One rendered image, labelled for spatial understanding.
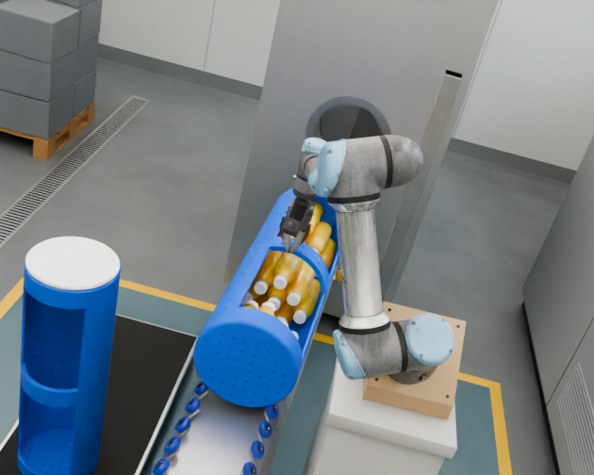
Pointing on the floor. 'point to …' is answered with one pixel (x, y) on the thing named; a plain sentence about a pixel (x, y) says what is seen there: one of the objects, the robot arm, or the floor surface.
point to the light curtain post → (419, 177)
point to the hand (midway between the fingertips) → (288, 251)
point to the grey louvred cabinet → (578, 315)
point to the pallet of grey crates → (39, 69)
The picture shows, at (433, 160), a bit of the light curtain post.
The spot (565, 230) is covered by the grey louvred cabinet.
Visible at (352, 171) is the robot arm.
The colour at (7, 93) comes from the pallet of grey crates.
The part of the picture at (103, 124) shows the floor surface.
